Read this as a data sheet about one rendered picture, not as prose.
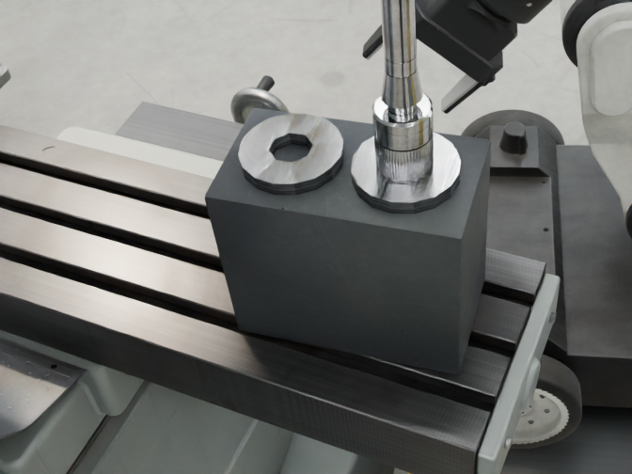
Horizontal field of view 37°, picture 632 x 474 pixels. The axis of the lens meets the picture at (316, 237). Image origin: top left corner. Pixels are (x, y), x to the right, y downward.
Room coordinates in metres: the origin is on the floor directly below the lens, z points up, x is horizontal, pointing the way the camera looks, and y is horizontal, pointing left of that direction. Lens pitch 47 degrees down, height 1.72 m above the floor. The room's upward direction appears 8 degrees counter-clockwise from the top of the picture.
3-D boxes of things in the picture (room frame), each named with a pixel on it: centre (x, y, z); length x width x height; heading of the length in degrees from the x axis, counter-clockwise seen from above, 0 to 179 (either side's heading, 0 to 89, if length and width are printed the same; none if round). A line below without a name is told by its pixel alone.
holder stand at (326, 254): (0.58, -0.04, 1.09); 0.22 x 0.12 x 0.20; 66
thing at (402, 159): (0.56, -0.08, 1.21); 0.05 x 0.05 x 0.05
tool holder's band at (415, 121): (0.56, -0.08, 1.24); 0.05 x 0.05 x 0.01
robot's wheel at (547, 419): (0.75, -0.25, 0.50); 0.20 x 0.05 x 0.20; 76
